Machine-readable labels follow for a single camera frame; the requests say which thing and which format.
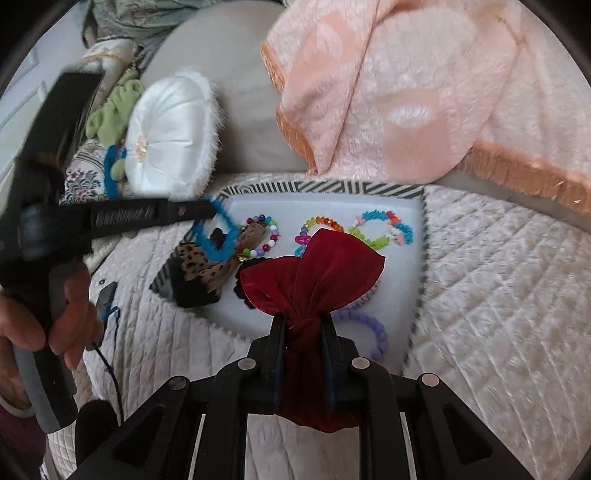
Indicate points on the black white striped box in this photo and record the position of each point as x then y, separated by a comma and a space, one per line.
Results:
258, 318

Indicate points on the beige quilted bed cover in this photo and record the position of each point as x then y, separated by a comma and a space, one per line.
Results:
485, 300

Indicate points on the red velvet bow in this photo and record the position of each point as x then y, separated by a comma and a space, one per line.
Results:
314, 277

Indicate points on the pale green embroidered cloth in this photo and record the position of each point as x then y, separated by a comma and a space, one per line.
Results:
138, 23

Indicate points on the white round satin cushion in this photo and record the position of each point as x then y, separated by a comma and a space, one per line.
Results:
171, 138

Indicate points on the green plush toy blue limbs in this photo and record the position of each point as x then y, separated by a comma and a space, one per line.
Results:
111, 120

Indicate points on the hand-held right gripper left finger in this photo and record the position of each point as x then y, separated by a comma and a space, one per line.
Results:
277, 350

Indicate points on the large black scrunchie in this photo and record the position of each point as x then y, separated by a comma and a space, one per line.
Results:
194, 293

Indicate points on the floral embroidered cushion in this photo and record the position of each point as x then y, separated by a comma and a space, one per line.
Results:
83, 180

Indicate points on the leopard print hair bow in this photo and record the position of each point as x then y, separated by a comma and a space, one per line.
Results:
203, 272

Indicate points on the person's left hand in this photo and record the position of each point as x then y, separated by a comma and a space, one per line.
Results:
76, 318

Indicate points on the person's left forearm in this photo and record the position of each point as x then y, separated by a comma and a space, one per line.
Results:
18, 443

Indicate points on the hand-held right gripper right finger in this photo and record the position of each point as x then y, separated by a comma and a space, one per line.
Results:
330, 369

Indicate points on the grey beige pillow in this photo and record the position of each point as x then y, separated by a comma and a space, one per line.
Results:
231, 92

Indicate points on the peach fringed blanket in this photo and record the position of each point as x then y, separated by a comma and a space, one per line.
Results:
415, 92

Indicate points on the small black scrunchie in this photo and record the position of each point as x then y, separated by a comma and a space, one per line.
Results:
242, 295

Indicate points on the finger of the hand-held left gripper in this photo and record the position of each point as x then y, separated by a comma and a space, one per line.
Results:
194, 211

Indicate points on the dark fuzzy object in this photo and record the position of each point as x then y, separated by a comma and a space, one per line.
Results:
94, 429

